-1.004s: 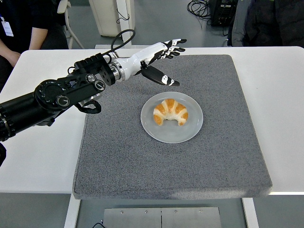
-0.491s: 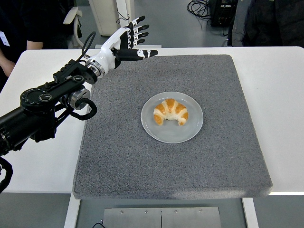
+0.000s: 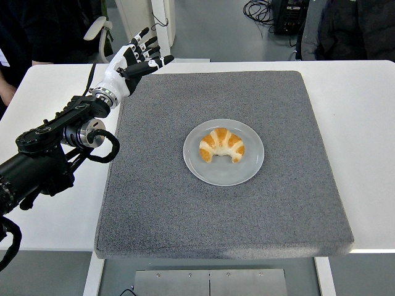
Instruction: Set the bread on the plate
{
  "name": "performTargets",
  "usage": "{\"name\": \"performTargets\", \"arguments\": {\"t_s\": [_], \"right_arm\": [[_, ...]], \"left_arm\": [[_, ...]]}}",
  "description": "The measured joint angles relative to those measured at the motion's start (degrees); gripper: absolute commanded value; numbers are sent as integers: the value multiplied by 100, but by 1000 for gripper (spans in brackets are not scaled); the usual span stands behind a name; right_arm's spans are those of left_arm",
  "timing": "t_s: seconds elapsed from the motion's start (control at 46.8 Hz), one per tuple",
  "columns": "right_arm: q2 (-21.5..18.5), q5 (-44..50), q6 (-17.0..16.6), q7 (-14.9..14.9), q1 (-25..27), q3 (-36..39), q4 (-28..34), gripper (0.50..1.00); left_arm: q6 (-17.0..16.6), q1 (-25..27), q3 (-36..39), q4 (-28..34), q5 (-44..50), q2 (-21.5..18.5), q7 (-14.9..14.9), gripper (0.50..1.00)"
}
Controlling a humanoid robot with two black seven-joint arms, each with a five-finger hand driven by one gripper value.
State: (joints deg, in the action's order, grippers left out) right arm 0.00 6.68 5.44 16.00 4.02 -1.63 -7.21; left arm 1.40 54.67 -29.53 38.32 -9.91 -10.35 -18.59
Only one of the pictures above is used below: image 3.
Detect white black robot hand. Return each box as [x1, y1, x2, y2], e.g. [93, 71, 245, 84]
[92, 27, 175, 107]

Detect golden croissant bread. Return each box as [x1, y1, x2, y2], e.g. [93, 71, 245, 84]
[199, 127, 246, 163]

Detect round grey plate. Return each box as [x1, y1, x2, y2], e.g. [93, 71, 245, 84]
[183, 118, 265, 187]

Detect grey metal plate with screws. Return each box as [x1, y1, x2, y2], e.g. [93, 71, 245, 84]
[133, 268, 288, 296]

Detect white office chair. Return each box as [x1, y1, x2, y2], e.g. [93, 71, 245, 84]
[83, 15, 114, 64]

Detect seated person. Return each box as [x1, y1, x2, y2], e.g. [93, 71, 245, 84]
[0, 0, 104, 121]

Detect grey fabric mat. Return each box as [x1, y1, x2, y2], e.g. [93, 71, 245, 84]
[93, 70, 355, 260]

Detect black equipment box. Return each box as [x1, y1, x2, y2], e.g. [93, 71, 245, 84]
[273, 0, 310, 35]

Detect white table leg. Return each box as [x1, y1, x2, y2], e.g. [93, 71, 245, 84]
[82, 258, 106, 296]
[314, 256, 337, 296]

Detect standing person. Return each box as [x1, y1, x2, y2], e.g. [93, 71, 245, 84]
[295, 0, 395, 62]

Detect black floor cables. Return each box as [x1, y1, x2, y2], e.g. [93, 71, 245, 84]
[243, 0, 276, 35]

